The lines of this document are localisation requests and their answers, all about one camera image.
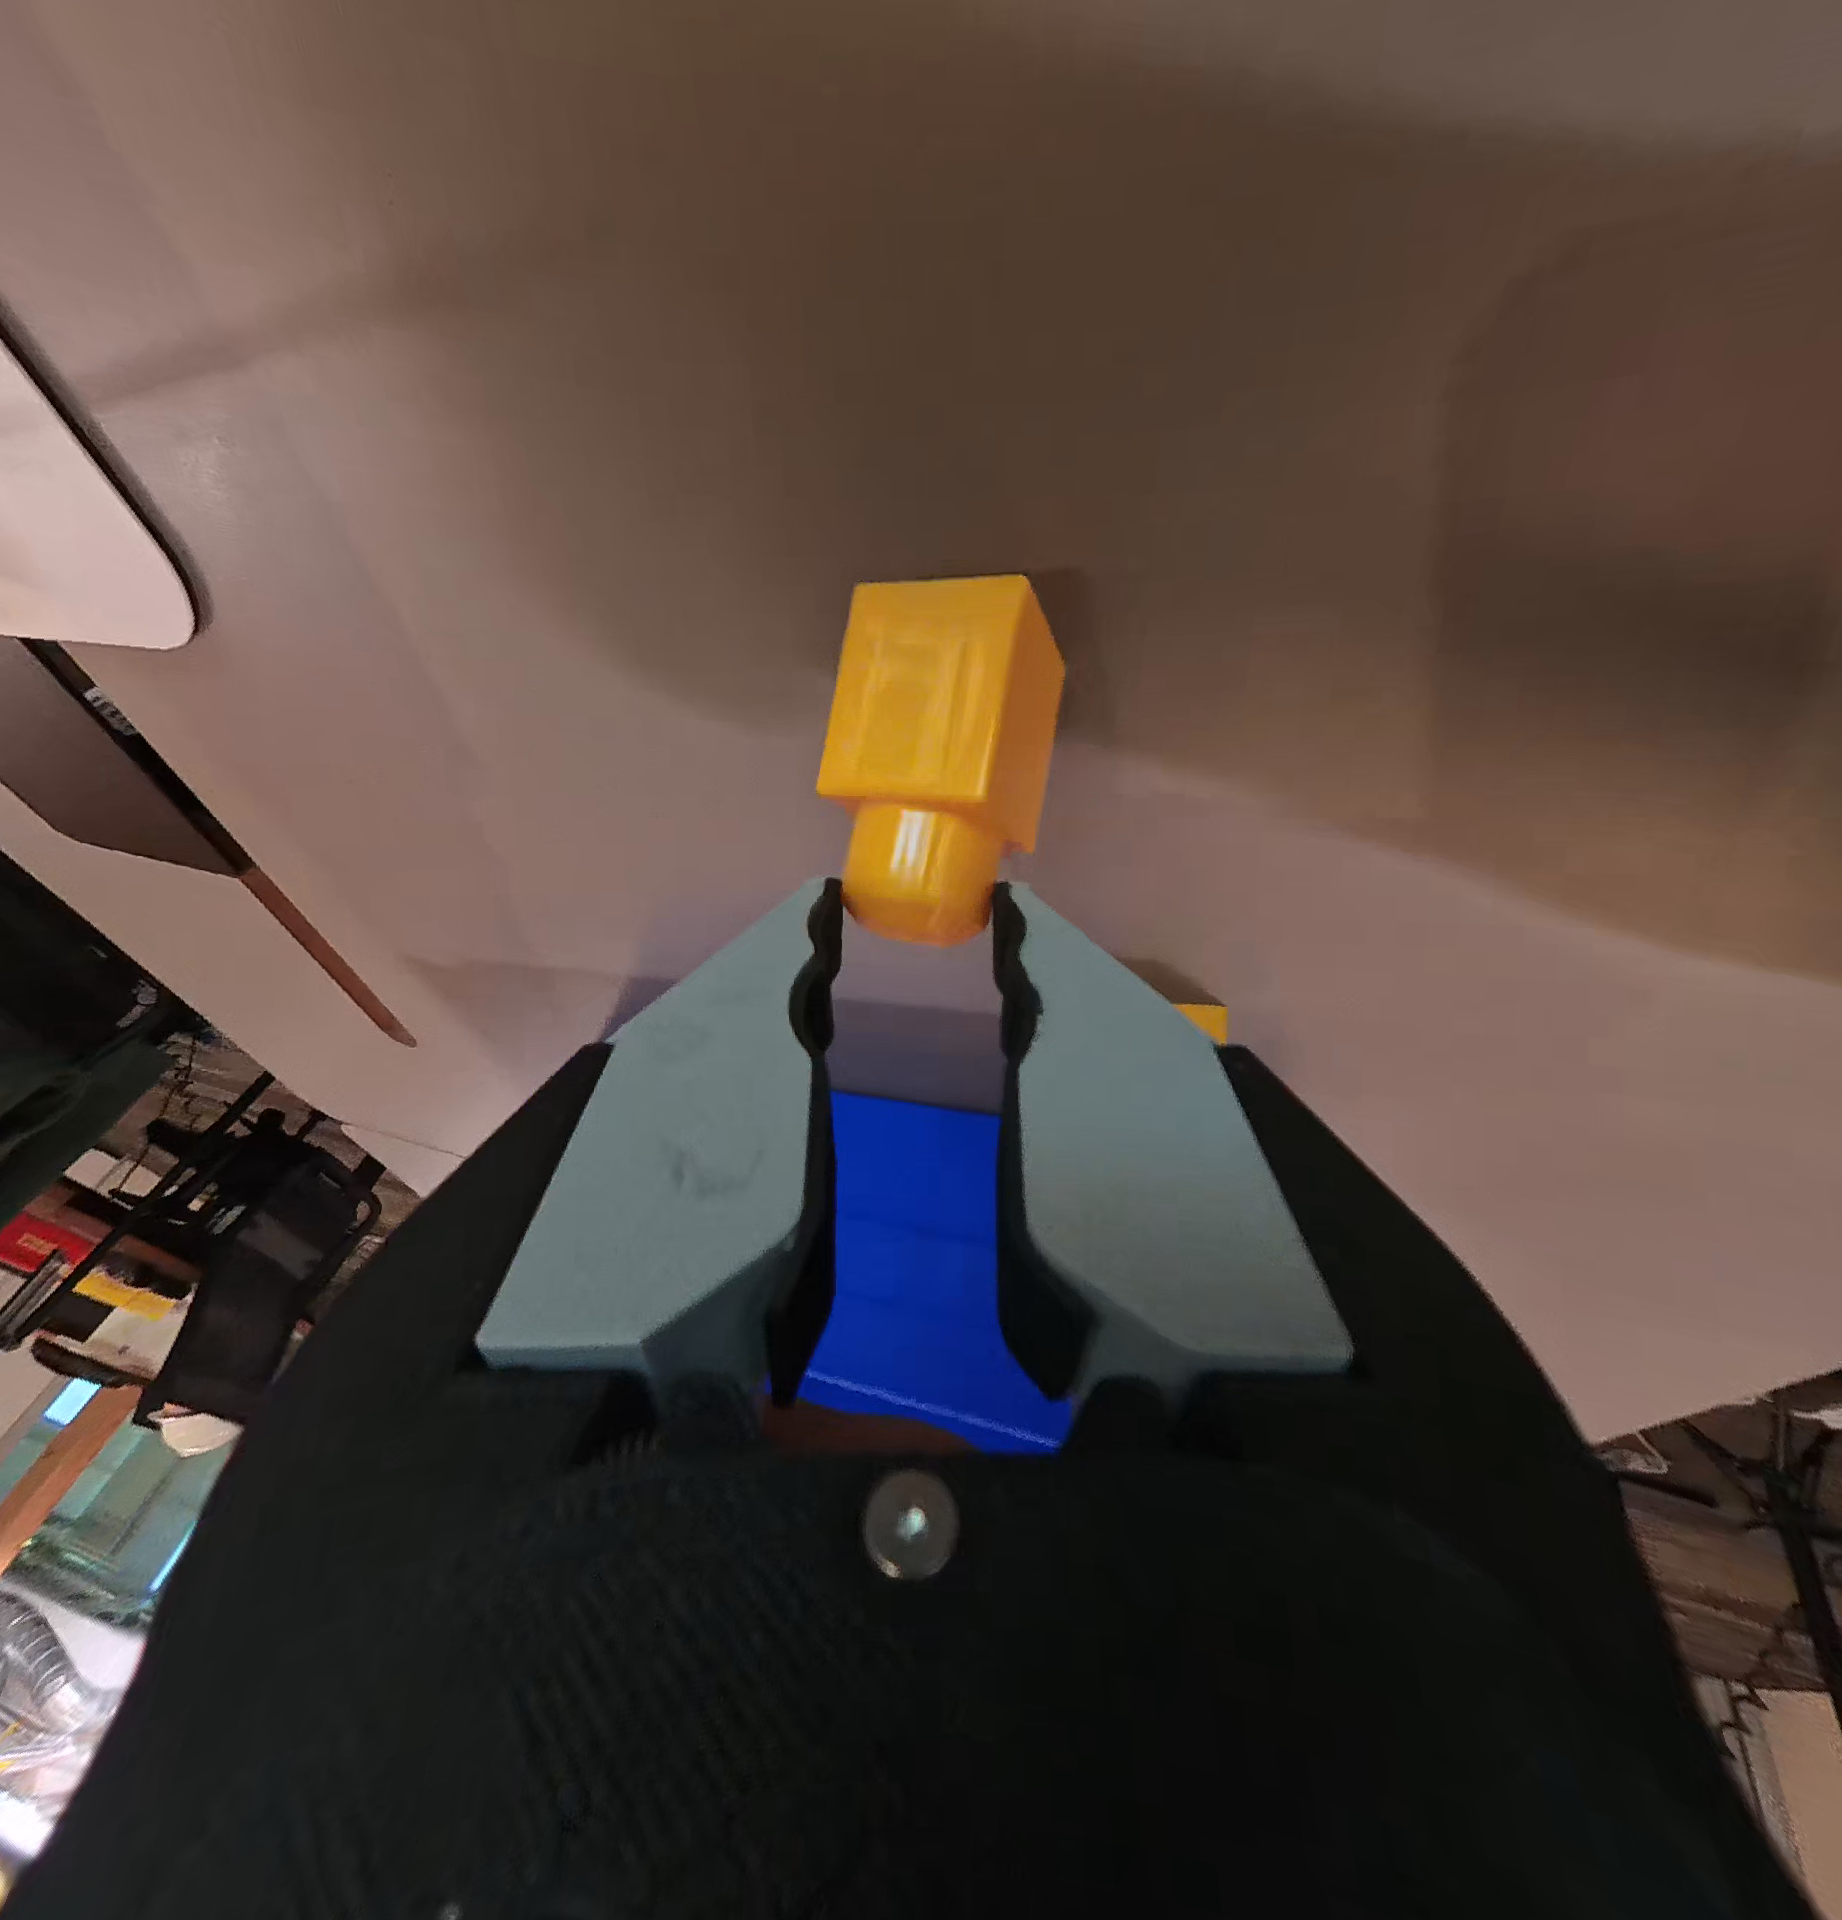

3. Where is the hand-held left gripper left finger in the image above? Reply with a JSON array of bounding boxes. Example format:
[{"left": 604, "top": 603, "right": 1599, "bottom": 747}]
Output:
[{"left": 477, "top": 881, "right": 849, "bottom": 1412}]

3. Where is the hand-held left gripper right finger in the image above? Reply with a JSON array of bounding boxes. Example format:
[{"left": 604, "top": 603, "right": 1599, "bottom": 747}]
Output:
[{"left": 995, "top": 881, "right": 1359, "bottom": 1406}]

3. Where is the blue plastic bin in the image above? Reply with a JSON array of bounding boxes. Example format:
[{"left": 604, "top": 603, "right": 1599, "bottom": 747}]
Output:
[{"left": 793, "top": 1087, "right": 1097, "bottom": 1460}]

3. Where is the yellow mega block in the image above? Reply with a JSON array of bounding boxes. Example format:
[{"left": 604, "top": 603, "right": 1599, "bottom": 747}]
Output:
[{"left": 816, "top": 575, "right": 1070, "bottom": 953}]

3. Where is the black office chair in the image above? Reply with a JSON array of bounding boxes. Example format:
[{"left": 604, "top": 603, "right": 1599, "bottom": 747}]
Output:
[{"left": 127, "top": 1111, "right": 390, "bottom": 1428}]

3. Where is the wooden document stand white base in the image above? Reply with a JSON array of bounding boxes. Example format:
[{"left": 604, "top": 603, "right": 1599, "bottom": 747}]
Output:
[{"left": 0, "top": 285, "right": 203, "bottom": 654}]

